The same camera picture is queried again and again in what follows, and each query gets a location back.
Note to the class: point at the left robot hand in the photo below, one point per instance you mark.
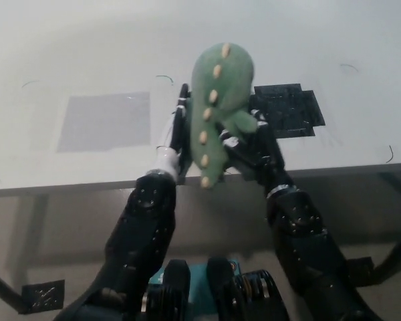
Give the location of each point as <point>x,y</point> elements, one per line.
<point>178,133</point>

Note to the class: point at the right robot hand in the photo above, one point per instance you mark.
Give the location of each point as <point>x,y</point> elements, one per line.
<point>260,154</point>

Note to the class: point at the green plush dinosaur toy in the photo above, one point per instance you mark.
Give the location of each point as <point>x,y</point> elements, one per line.
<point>217,110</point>

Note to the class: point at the black tape patch on table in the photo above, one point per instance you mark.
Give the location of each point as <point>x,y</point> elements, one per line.
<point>290,110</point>

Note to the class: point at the grey tape patch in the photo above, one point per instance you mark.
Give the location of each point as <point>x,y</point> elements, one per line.
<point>103,122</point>

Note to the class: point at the black and teal robot torso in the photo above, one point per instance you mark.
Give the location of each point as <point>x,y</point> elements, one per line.
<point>217,291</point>

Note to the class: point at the black floor tape patch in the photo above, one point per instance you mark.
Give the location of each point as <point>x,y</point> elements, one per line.
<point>43,296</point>
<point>362,267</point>

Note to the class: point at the black table leg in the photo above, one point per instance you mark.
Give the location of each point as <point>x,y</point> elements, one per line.
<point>397,257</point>
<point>3,287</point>

